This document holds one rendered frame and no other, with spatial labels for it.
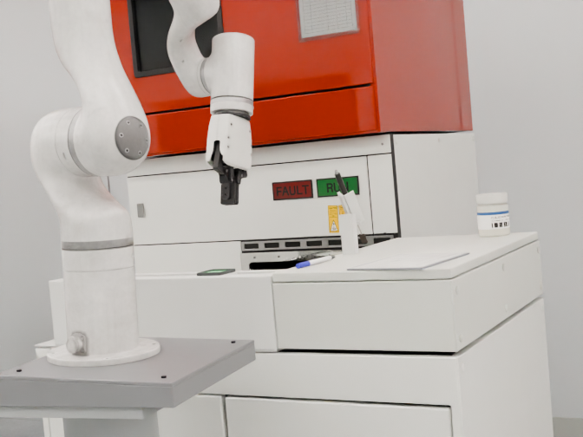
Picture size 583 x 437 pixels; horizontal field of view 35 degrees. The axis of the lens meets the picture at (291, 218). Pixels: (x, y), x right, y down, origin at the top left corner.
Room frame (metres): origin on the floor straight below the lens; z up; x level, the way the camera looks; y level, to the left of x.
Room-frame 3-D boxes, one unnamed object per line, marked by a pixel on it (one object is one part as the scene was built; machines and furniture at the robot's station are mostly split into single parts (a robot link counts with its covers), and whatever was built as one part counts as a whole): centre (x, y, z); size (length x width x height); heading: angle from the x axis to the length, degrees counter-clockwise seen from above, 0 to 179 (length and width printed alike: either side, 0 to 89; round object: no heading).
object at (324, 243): (2.35, -0.05, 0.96); 0.44 x 0.01 x 0.02; 61
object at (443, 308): (1.88, -0.26, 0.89); 0.62 x 0.35 x 0.14; 151
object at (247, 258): (2.34, -0.05, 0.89); 0.44 x 0.02 x 0.10; 61
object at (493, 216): (2.06, -0.45, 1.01); 0.07 x 0.07 x 0.10
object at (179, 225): (2.44, 0.10, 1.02); 0.82 x 0.03 x 0.40; 61
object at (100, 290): (1.55, 0.34, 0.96); 0.19 x 0.19 x 0.18
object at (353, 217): (1.94, -0.13, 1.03); 0.06 x 0.04 x 0.13; 151
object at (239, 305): (1.86, 0.27, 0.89); 0.55 x 0.09 x 0.14; 61
